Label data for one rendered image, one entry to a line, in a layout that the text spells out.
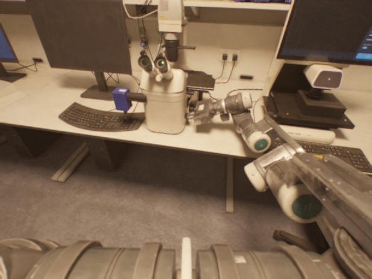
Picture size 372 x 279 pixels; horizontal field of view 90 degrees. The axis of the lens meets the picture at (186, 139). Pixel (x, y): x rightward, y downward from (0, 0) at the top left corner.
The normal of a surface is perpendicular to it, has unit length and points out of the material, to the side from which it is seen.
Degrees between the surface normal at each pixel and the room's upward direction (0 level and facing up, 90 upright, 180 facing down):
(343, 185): 23
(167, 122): 91
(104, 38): 86
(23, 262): 49
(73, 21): 86
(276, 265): 32
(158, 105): 91
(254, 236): 0
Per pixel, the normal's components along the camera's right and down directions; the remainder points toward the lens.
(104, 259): 0.02, -0.99
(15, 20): -0.18, 0.63
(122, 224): 0.01, -0.77
